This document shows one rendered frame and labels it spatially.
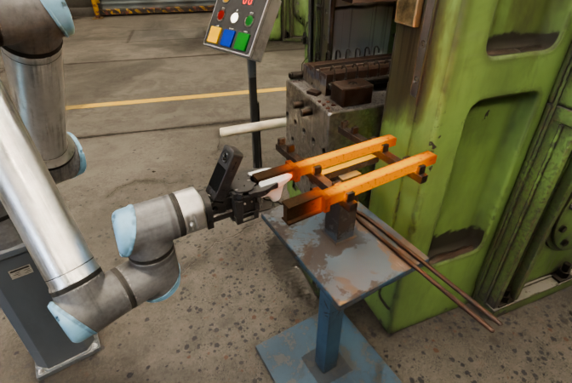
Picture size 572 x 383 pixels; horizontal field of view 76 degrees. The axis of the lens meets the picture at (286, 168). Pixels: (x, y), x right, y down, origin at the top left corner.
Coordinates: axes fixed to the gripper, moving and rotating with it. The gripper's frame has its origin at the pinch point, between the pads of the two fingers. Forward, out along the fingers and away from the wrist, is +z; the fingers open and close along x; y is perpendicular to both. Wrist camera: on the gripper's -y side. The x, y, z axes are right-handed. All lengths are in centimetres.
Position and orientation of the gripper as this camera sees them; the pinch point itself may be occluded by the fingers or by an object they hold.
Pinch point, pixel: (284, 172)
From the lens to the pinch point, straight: 83.4
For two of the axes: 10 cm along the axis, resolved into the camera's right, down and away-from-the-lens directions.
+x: 5.0, 4.6, -7.3
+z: 8.6, -2.7, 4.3
